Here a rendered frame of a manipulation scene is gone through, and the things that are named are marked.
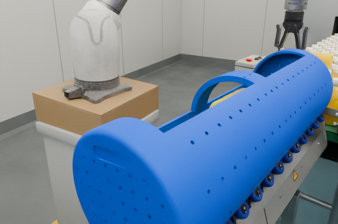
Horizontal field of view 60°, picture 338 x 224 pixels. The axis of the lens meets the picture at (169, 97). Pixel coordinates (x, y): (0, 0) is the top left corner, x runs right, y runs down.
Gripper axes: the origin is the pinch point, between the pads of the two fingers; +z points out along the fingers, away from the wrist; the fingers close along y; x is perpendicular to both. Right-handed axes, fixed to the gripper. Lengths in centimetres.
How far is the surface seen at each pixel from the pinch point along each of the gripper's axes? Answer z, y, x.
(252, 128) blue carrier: -3, 20, -81
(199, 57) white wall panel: 102, -284, 351
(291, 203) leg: 57, 17, -21
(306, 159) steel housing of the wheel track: 26.8, 21.8, -34.0
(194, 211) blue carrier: 1, 23, -104
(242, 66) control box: 6.9, -20.8, -1.7
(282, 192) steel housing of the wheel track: 27, 22, -56
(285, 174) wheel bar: 23, 21, -53
